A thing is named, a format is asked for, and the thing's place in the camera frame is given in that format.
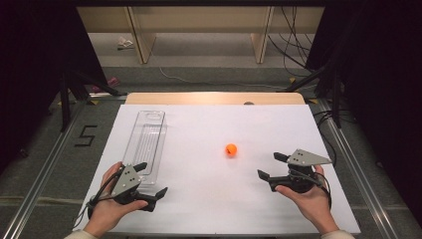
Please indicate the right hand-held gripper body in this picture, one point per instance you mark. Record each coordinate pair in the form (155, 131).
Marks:
(303, 158)

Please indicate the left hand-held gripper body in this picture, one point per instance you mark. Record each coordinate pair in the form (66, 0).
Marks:
(127, 181)

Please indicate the clear plastic tray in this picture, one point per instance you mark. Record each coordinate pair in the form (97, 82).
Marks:
(146, 142)

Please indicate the orange ball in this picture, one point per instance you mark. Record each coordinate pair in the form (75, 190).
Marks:
(231, 149)

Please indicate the person's left hand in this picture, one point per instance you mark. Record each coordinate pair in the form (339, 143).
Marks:
(106, 212)

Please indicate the person's right hand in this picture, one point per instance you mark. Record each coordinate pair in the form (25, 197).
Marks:
(312, 204)

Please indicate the white table sheet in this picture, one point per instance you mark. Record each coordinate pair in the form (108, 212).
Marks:
(212, 192)

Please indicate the yellow tape piece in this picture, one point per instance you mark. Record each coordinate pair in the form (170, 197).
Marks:
(94, 102)
(292, 80)
(312, 101)

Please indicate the black metal stand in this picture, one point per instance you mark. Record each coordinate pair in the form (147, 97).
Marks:
(65, 99)
(336, 99)

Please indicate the pink item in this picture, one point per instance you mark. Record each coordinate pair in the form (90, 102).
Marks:
(112, 81)

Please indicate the dark curtain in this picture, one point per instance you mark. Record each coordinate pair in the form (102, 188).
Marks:
(381, 83)
(36, 66)

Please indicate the crumpled white paper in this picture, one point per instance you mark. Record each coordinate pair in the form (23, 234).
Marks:
(124, 42)

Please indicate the beige wooden shelf unit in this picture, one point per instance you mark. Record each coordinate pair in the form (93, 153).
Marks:
(199, 18)

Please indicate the aluminium floor rail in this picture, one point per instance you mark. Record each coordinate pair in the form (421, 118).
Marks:
(43, 176)
(361, 176)

